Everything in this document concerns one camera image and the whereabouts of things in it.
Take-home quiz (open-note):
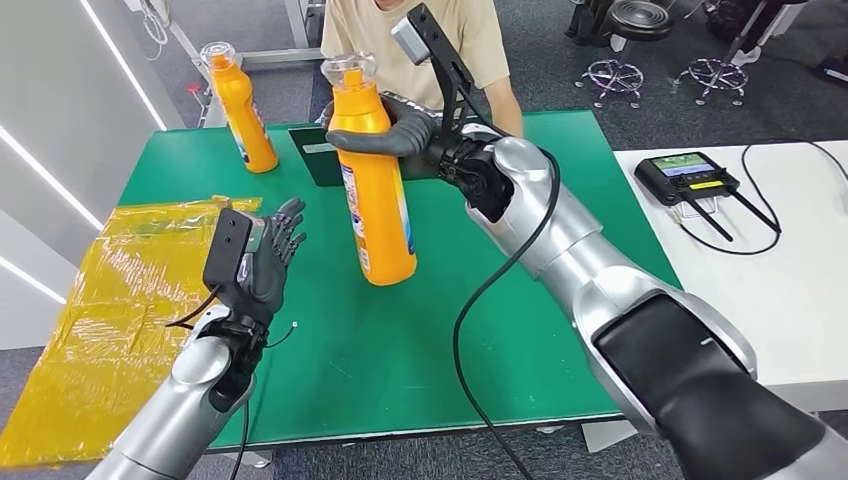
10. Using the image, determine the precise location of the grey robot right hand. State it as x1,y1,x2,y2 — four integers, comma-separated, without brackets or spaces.
324,92,443,160

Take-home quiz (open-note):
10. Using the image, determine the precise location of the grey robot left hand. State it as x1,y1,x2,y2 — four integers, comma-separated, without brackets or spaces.
237,196,308,326

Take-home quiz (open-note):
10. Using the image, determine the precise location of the orange bottle with blue label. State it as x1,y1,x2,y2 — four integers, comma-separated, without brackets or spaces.
319,51,419,288
199,41,280,176

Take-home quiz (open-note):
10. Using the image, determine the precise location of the dark green laptop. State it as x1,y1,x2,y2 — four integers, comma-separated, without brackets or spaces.
288,115,452,189

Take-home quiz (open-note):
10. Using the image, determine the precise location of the person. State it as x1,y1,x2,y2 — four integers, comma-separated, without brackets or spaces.
319,0,525,139

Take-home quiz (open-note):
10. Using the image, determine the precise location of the yellow plastic sheet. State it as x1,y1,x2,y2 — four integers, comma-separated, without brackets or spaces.
0,196,263,472

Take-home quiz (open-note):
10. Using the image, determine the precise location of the chrome stool base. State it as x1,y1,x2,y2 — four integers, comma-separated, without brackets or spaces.
573,58,646,109
669,57,751,107

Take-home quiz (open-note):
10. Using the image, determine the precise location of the black round stool seat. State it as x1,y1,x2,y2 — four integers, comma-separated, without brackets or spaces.
604,0,677,42

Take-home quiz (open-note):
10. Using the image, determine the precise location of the black remote controller with screen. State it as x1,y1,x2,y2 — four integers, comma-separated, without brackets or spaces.
633,152,783,244

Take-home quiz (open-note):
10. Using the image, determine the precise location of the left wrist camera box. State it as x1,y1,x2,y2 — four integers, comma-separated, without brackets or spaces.
202,207,266,306

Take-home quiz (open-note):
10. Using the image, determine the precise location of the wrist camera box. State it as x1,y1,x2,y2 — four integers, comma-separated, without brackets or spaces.
202,207,266,306
390,3,477,134

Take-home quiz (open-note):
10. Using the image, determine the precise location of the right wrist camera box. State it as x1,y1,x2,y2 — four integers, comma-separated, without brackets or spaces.
390,3,477,134

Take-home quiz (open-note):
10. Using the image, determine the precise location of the white table frame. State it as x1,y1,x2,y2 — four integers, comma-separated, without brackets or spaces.
122,0,333,128

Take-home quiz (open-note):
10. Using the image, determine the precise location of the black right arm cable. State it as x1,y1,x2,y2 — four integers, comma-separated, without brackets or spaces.
452,142,563,480

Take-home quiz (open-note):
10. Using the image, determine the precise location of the black cable on white table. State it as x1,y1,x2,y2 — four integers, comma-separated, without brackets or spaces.
675,139,848,257

